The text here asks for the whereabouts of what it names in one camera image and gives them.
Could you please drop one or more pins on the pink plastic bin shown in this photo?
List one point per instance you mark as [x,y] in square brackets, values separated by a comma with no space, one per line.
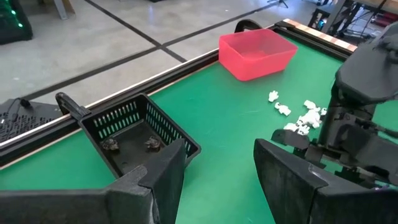
[258,67]

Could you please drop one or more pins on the small white ghost figure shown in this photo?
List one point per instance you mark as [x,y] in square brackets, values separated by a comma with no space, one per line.
[311,118]
[303,130]
[283,109]
[273,96]
[311,104]
[291,126]
[323,111]

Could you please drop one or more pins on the green table mat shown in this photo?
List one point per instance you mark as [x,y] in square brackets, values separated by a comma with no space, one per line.
[217,124]

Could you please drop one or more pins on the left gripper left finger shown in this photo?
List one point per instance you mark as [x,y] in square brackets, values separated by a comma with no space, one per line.
[161,186]

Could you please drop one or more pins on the black computer with green lights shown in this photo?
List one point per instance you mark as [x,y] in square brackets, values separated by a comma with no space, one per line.
[12,28]

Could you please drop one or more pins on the black perforated computer case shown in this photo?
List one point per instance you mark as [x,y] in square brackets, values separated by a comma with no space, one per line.
[25,119]

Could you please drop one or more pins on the black table clamp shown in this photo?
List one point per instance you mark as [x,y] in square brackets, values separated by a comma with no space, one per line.
[70,105]
[245,23]

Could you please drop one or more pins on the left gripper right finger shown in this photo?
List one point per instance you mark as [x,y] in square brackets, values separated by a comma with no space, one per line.
[286,186]

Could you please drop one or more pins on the black slotted plastic basket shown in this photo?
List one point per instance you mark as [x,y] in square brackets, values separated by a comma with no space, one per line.
[130,146]

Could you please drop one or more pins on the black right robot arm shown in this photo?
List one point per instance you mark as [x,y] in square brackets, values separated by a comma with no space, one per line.
[367,68]

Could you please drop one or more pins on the black metal table frame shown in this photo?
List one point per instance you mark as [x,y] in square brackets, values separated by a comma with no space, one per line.
[174,76]

